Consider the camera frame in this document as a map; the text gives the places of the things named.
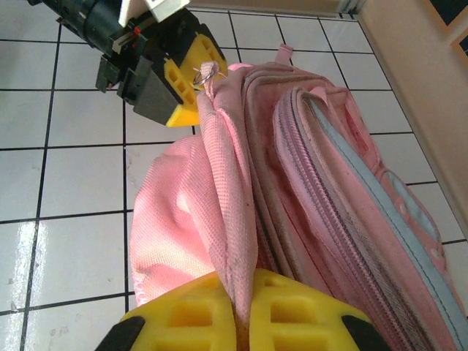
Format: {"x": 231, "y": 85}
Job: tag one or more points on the aluminium corner post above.
{"x": 351, "y": 7}

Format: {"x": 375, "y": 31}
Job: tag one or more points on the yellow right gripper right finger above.
{"x": 329, "y": 307}

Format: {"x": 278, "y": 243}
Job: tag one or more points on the pink student backpack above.
{"x": 311, "y": 183}

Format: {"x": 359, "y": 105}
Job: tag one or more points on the wall panel yellow oval fern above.
{"x": 453, "y": 11}

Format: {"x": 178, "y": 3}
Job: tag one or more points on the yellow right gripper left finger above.
{"x": 153, "y": 311}

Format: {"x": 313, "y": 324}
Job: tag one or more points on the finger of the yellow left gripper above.
{"x": 208, "y": 45}
{"x": 183, "y": 115}

